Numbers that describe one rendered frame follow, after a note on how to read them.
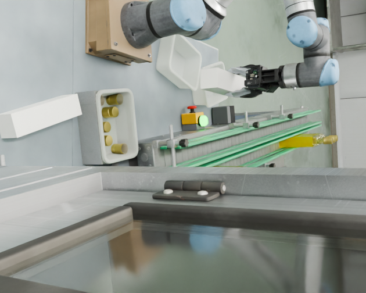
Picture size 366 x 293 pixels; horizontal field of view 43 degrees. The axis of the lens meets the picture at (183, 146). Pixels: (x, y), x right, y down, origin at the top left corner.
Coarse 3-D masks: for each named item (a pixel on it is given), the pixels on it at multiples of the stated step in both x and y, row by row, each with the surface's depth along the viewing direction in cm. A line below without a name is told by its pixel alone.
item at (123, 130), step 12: (96, 96) 136; (132, 96) 150; (120, 108) 152; (132, 108) 150; (108, 120) 151; (120, 120) 153; (132, 120) 151; (120, 132) 153; (132, 132) 151; (132, 144) 152; (108, 156) 146; (120, 156) 146; (132, 156) 150
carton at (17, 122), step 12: (60, 96) 134; (72, 96) 131; (24, 108) 120; (36, 108) 120; (48, 108) 124; (60, 108) 128; (72, 108) 131; (0, 120) 116; (12, 120) 114; (24, 120) 117; (36, 120) 120; (48, 120) 124; (60, 120) 128; (0, 132) 118; (12, 132) 115; (24, 132) 117
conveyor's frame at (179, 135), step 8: (272, 112) 278; (280, 112) 273; (288, 112) 271; (296, 112) 283; (240, 120) 228; (248, 120) 223; (256, 120) 229; (264, 120) 238; (216, 128) 193; (224, 128) 198; (160, 136) 175; (168, 136) 171; (176, 136) 169; (184, 136) 171; (192, 136) 175; (200, 136) 181; (136, 160) 165
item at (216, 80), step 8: (200, 72) 146; (208, 72) 145; (216, 72) 143; (224, 72) 147; (200, 80) 146; (208, 80) 144; (216, 80) 143; (224, 80) 147; (232, 80) 152; (240, 80) 157; (200, 88) 146; (208, 88) 145; (216, 88) 145; (224, 88) 147; (232, 88) 152; (240, 88) 157
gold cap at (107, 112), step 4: (104, 108) 148; (108, 108) 147; (112, 108) 146; (116, 108) 147; (104, 112) 147; (108, 112) 146; (112, 112) 146; (116, 112) 147; (104, 116) 148; (108, 116) 147; (112, 116) 147; (116, 116) 147
